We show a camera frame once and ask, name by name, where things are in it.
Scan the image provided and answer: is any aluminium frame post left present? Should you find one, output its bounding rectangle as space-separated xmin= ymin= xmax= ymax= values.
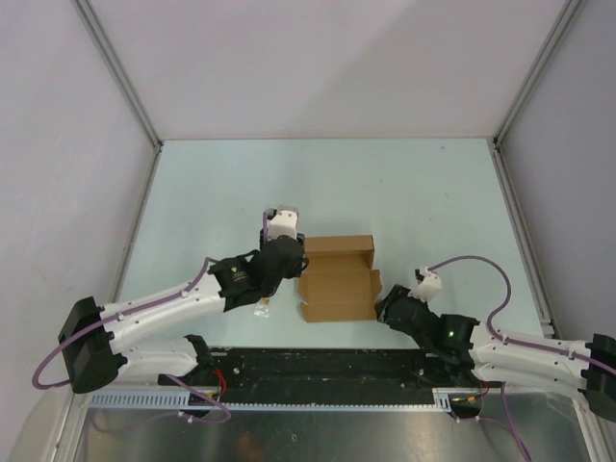
xmin=71 ymin=0 xmax=163 ymax=151

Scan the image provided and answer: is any brown cardboard box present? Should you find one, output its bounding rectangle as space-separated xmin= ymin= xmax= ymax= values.
xmin=297 ymin=235 xmax=382 ymax=322

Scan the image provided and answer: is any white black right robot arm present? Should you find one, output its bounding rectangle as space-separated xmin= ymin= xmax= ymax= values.
xmin=374 ymin=285 xmax=615 ymax=422

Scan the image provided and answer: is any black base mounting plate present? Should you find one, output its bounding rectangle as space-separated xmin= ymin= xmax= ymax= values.
xmin=181 ymin=347 xmax=501 ymax=390

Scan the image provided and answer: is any aluminium frame post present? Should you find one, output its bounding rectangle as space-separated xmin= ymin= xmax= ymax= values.
xmin=493 ymin=0 xmax=587 ymax=148
xmin=71 ymin=0 xmax=163 ymax=151

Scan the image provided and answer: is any aluminium frame post right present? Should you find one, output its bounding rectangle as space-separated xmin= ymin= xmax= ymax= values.
xmin=493 ymin=0 xmax=587 ymax=148

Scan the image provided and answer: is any grey slotted cable duct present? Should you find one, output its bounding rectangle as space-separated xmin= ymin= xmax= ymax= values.
xmin=89 ymin=388 xmax=478 ymax=414

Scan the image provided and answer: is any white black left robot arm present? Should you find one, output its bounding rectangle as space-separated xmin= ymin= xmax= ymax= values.
xmin=32 ymin=233 xmax=309 ymax=394

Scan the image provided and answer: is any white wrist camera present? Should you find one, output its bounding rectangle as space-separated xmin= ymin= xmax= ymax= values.
xmin=262 ymin=206 xmax=298 ymax=242
xmin=411 ymin=267 xmax=442 ymax=302

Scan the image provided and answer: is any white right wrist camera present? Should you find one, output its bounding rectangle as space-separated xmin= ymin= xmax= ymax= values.
xmin=411 ymin=267 xmax=442 ymax=302

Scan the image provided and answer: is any small cardboard scrap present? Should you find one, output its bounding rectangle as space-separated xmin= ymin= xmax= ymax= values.
xmin=253 ymin=297 xmax=270 ymax=318

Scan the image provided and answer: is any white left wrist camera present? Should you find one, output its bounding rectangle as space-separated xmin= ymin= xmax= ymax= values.
xmin=262 ymin=206 xmax=298 ymax=242

